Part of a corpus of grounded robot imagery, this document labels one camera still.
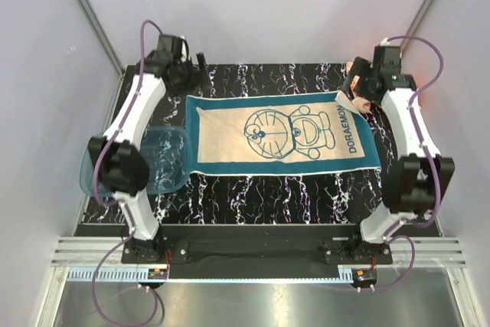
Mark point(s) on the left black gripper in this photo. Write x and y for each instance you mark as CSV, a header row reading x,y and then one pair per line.
x,y
193,74

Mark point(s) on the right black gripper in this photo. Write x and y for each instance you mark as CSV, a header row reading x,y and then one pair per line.
x,y
356,76

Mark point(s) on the teal and cream Doraemon towel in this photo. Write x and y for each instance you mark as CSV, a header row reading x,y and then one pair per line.
x,y
283,135

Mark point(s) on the orange and cream Doraemon towel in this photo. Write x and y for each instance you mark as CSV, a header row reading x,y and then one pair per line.
x,y
347,98

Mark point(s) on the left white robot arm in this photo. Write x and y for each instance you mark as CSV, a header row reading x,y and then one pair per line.
x,y
145,239

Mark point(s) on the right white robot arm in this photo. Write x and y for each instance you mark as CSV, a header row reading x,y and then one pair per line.
x,y
413,190

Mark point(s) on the translucent blue plastic tray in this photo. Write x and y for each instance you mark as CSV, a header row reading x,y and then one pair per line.
x,y
159,164

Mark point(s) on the right small circuit board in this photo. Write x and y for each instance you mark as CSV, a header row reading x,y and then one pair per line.
x,y
366,275

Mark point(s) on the small circuit board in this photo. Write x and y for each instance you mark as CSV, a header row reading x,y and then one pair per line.
x,y
158,274
366,275

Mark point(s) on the left small circuit board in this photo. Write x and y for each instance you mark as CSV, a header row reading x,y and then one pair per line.
x,y
158,274

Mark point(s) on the slotted white cable duct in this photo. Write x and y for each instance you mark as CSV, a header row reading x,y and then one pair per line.
x,y
180,274

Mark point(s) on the aluminium frame rail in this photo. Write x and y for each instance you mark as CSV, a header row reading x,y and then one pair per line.
x,y
443,252

